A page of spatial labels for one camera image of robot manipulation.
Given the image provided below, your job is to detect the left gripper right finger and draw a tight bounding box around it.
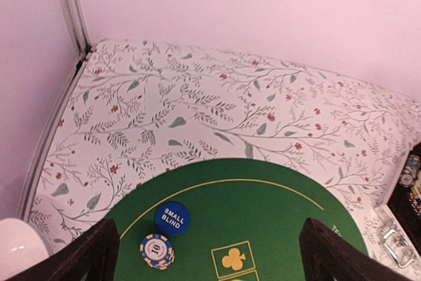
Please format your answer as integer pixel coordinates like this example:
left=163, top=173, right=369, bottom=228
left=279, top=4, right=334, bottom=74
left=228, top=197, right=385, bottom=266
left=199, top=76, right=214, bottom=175
left=299, top=218, right=408, bottom=281

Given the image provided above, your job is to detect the left aluminium frame post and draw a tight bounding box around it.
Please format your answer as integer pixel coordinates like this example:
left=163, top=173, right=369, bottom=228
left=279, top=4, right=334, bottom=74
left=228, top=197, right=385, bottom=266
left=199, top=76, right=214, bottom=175
left=54, top=0, right=93, bottom=55

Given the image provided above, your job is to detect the white bowl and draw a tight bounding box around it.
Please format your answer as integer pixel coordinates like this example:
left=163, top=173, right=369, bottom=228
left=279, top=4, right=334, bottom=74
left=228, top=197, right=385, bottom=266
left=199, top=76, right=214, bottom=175
left=0, top=218, right=49, bottom=280

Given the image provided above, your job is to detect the aluminium poker chip case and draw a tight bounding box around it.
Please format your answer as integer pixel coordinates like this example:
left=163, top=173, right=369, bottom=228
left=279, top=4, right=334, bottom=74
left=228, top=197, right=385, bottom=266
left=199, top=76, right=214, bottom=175
left=375, top=143, right=420, bottom=269

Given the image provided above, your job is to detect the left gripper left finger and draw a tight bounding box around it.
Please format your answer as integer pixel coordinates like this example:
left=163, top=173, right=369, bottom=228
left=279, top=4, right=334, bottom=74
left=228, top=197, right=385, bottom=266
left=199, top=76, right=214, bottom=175
left=8, top=218, right=120, bottom=280

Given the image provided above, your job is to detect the round green poker mat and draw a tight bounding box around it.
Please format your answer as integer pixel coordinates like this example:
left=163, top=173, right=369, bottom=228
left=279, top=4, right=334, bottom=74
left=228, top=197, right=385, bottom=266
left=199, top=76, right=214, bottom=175
left=108, top=159, right=366, bottom=280

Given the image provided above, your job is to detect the row of poker chips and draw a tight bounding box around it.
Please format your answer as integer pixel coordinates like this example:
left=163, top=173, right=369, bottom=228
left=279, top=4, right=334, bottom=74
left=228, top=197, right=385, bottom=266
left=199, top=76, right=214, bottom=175
left=399, top=155, right=420, bottom=188

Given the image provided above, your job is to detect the blue small blind button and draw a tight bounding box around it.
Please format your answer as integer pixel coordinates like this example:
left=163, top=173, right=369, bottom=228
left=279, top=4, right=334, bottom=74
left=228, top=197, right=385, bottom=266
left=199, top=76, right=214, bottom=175
left=155, top=201, right=191, bottom=237

